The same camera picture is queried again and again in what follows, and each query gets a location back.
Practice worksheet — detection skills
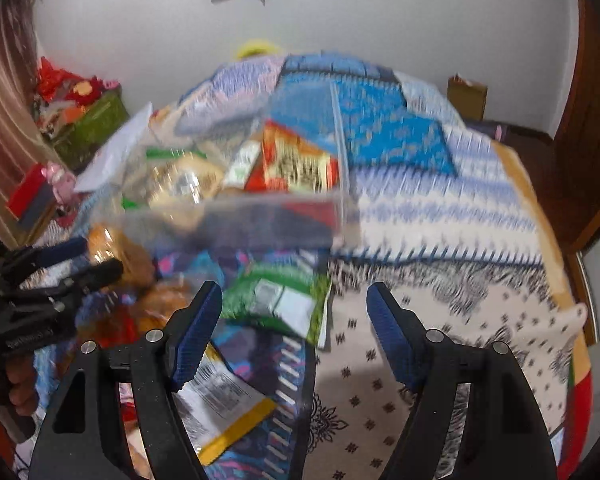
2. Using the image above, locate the dark snack packet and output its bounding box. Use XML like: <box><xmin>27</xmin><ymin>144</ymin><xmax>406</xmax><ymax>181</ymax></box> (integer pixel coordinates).
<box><xmin>200</xmin><ymin>200</ymin><xmax>342</xmax><ymax>251</ymax></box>

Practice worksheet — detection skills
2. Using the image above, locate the striped brown curtain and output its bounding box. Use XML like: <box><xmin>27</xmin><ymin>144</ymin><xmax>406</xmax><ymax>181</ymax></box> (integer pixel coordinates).
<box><xmin>0</xmin><ymin>0</ymin><xmax>52</xmax><ymax>242</ymax></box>

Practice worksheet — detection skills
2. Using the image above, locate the clear bun packet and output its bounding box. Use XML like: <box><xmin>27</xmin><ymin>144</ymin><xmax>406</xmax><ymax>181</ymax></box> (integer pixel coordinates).
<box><xmin>125</xmin><ymin>152</ymin><xmax>226</xmax><ymax>226</ymax></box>

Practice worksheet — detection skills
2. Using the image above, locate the red and grey box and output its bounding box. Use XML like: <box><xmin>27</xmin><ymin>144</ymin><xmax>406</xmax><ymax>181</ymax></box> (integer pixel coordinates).
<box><xmin>7</xmin><ymin>164</ymin><xmax>57</xmax><ymax>232</ymax></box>

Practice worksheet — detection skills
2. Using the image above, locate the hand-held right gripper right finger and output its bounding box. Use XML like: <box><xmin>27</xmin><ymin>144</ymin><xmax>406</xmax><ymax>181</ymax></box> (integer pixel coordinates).
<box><xmin>366</xmin><ymin>282</ymin><xmax>564</xmax><ymax>480</ymax></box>

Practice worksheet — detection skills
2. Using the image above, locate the person's left hand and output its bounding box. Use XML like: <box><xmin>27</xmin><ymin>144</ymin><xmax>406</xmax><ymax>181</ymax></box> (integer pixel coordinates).
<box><xmin>2</xmin><ymin>357</ymin><xmax>41</xmax><ymax>417</ymax></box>

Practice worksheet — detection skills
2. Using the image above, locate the yellow plastic item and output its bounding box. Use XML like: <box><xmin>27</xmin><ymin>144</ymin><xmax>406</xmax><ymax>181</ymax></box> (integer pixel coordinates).
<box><xmin>237</xmin><ymin>40</ymin><xmax>282</xmax><ymax>60</ymax></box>

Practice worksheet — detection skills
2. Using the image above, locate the wooden door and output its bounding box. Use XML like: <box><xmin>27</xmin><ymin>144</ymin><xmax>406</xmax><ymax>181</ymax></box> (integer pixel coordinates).
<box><xmin>550</xmin><ymin>0</ymin><xmax>600</xmax><ymax>262</ymax></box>

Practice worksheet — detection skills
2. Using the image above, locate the clear plastic storage box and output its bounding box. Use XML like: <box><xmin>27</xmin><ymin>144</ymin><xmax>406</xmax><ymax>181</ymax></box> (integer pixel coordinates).
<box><xmin>120</xmin><ymin>80</ymin><xmax>362</xmax><ymax>252</ymax></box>

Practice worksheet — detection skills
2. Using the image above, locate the pink soft toy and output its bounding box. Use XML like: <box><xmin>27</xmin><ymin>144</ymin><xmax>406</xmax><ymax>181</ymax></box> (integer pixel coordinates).
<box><xmin>42</xmin><ymin>162</ymin><xmax>79</xmax><ymax>212</ymax></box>

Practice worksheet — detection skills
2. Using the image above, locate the green box with red items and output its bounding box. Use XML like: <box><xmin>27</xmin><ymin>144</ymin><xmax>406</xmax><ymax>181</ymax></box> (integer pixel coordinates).
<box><xmin>32</xmin><ymin>57</ymin><xmax>122</xmax><ymax>132</ymax></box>

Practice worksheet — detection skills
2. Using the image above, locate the green and white snack packet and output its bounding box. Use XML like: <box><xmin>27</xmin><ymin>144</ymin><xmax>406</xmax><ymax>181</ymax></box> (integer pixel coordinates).
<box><xmin>222</xmin><ymin>140</ymin><xmax>263</xmax><ymax>189</ymax></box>

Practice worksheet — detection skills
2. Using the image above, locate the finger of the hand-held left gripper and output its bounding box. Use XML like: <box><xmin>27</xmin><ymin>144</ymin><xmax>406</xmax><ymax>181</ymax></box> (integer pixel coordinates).
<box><xmin>2</xmin><ymin>236</ymin><xmax>90</xmax><ymax>281</ymax></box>
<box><xmin>27</xmin><ymin>258</ymin><xmax>126</xmax><ymax>311</ymax></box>

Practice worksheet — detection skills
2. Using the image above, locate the brown cardboard box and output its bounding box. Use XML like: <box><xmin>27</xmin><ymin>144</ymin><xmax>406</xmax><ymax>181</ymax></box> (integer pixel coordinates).
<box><xmin>447</xmin><ymin>75</ymin><xmax>489</xmax><ymax>122</ymax></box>

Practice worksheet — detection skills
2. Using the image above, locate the orange bread packet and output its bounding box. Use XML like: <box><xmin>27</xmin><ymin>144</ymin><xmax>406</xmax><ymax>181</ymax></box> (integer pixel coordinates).
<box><xmin>135</xmin><ymin>280</ymin><xmax>202</xmax><ymax>337</ymax></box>
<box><xmin>86</xmin><ymin>225</ymin><xmax>157</xmax><ymax>292</ymax></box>

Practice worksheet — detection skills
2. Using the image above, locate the red snack bag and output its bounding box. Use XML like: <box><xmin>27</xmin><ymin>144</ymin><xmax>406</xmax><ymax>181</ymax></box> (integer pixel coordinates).
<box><xmin>77</xmin><ymin>305</ymin><xmax>142</xmax><ymax>352</ymax></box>

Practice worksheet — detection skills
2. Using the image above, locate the red snack packet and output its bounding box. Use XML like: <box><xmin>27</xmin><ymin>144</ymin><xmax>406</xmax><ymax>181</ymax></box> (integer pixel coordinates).
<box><xmin>245</xmin><ymin>120</ymin><xmax>341</xmax><ymax>194</ymax></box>

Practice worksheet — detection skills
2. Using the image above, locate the purple printed cloth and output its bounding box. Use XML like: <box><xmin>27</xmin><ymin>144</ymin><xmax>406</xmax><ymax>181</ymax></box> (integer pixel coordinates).
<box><xmin>180</xmin><ymin>250</ymin><xmax>322</xmax><ymax>480</ymax></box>

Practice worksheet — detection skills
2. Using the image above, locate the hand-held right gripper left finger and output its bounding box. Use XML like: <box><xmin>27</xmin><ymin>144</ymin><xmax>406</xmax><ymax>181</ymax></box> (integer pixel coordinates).
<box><xmin>27</xmin><ymin>281</ymin><xmax>224</xmax><ymax>480</ymax></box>

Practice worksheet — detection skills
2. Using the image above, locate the blue and white printed blanket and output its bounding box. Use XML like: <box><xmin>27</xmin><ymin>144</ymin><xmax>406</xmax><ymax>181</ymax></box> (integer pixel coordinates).
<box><xmin>30</xmin><ymin>52</ymin><xmax>594</xmax><ymax>480</ymax></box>

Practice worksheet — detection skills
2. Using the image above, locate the green patterned box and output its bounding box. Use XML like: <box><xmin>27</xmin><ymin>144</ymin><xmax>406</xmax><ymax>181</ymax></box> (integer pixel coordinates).
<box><xmin>50</xmin><ymin>91</ymin><xmax>131</xmax><ymax>171</ymax></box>

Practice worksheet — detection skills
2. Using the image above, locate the yellow and white snack packet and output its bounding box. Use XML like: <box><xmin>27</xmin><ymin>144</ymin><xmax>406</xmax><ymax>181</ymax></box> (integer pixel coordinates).
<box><xmin>172</xmin><ymin>342</ymin><xmax>279</xmax><ymax>466</ymax></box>

